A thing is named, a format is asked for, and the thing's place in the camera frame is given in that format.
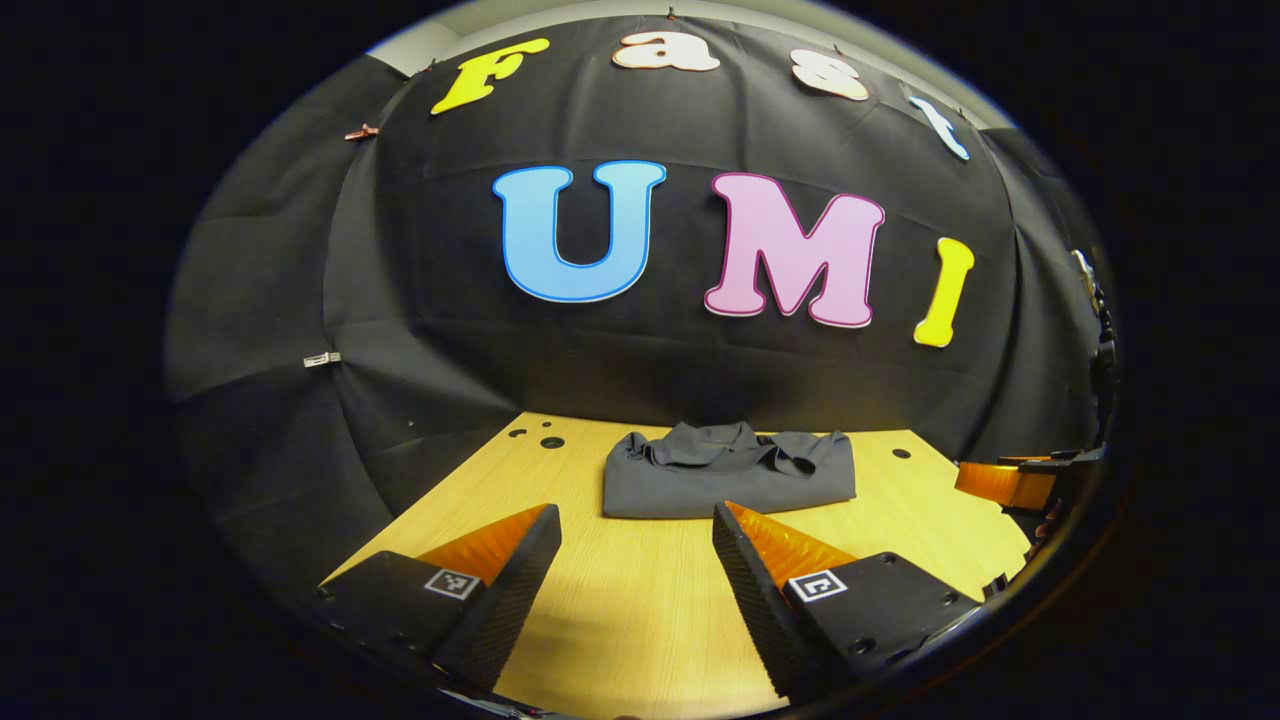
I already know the black backdrop cloth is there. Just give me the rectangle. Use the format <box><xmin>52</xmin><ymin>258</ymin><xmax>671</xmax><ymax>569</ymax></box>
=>
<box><xmin>165</xmin><ymin>15</ymin><xmax>1119</xmax><ymax>601</ymax></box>

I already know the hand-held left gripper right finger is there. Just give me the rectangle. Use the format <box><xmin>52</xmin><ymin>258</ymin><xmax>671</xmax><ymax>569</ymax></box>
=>
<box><xmin>712</xmin><ymin>501</ymin><xmax>986</xmax><ymax>704</ymax></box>

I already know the grey collared shirt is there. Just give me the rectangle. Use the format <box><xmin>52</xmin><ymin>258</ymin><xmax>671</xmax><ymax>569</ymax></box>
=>
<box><xmin>603</xmin><ymin>421</ymin><xmax>857</xmax><ymax>519</ymax></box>

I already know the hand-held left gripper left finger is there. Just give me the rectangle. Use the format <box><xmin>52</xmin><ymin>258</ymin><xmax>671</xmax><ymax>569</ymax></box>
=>
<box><xmin>315</xmin><ymin>503</ymin><xmax>563</xmax><ymax>693</ymax></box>

